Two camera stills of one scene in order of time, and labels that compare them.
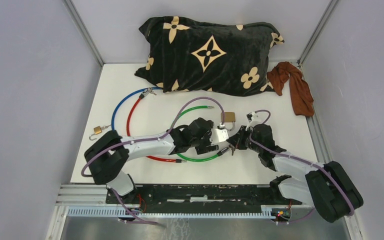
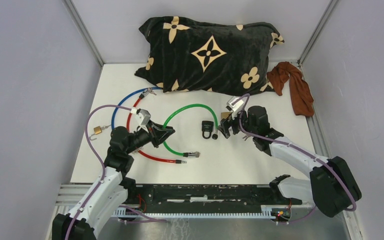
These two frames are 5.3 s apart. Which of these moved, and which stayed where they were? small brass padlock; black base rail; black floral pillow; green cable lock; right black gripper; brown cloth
Moved: green cable lock; right black gripper
Stayed: black base rail; brown cloth; black floral pillow; small brass padlock
